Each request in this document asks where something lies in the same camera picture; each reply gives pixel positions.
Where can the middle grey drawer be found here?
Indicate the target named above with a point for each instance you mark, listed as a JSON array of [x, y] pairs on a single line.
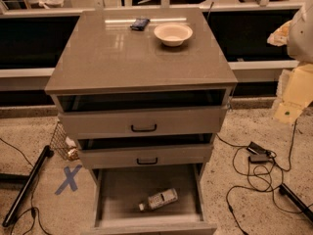
[[123, 151]]

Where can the grey drawer cabinet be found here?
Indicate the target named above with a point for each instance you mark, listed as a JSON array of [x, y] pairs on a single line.
[[107, 66]]

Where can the black stand leg left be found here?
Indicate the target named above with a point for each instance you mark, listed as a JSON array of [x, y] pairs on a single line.
[[26, 185]]

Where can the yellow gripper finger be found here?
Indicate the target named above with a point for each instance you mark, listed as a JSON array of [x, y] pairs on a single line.
[[294, 93], [280, 36]]

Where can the grey drawer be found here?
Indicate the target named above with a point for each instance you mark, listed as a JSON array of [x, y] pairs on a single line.
[[123, 151], [194, 120], [121, 190]]

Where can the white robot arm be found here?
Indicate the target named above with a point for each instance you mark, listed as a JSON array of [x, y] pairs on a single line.
[[300, 42]]

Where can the black drawer handle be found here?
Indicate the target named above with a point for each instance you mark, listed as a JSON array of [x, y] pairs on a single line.
[[151, 128], [146, 161]]

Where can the black power adapter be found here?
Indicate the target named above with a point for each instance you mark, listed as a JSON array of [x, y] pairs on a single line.
[[257, 153]]

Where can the dark blue snack packet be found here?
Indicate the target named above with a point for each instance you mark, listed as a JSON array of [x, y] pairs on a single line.
[[140, 24]]

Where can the bottom grey drawer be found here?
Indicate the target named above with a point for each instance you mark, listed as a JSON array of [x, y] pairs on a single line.
[[121, 190]]

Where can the white paper bowl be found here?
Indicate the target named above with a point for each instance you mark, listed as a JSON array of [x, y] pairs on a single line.
[[173, 34]]

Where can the clear plastic water bottle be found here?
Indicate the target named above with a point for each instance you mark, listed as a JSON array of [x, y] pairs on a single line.
[[159, 200]]

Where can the black top drawer handle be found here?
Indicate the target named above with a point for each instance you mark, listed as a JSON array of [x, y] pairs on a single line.
[[151, 128]]

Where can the black middle drawer handle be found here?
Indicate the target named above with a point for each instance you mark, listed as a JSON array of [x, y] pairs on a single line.
[[146, 161]]

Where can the top grey drawer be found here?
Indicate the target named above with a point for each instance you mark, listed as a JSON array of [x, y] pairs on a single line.
[[194, 120]]

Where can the blue tape cross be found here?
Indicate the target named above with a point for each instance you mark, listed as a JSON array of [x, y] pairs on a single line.
[[70, 174]]

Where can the wire mesh basket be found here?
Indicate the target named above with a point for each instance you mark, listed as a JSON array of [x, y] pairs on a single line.
[[62, 144]]

